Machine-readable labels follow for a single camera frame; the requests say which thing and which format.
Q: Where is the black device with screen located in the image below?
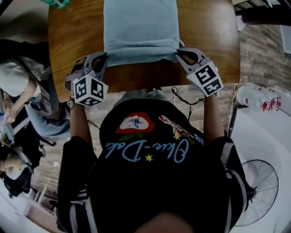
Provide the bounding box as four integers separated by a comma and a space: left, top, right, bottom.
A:
193, 133, 205, 146

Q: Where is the person's right forearm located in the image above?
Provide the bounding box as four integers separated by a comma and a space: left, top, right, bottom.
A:
203, 94, 226, 146

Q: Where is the white paper sheet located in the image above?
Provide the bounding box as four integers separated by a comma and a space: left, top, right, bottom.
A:
236, 15, 246, 32

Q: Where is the teal water bottle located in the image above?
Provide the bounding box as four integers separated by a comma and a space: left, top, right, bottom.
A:
37, 0, 70, 10

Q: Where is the yellow black striped strip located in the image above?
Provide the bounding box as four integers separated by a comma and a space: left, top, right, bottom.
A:
228, 83, 239, 137

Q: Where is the person's black printed t-shirt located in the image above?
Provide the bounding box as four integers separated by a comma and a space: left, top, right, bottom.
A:
56, 99, 251, 233

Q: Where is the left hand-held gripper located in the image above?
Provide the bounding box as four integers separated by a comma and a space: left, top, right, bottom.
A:
65, 51, 110, 107

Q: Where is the person's left forearm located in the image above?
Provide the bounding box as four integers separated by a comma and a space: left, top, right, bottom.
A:
70, 101, 93, 140

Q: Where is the black stair railing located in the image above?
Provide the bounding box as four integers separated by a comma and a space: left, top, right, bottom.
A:
231, 0, 291, 26

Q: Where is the black cable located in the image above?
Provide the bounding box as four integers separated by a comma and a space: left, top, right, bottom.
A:
171, 86, 206, 120

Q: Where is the pack of clear water bottles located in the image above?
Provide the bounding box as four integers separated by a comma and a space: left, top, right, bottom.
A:
236, 82, 282, 112

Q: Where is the person's face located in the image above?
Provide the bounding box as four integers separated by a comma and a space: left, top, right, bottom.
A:
140, 211, 194, 233

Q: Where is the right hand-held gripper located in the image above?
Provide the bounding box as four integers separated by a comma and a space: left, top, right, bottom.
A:
174, 47, 225, 98

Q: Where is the floor fan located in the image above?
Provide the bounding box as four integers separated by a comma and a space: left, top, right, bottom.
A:
233, 159, 280, 228

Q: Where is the person's left hand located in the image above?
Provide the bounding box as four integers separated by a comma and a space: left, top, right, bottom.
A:
71, 56, 89, 75

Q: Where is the thin wrist bracelet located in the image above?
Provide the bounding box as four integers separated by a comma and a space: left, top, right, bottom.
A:
66, 96, 76, 110

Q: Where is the light blue towel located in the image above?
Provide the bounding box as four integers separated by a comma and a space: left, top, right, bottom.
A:
103, 0, 185, 68

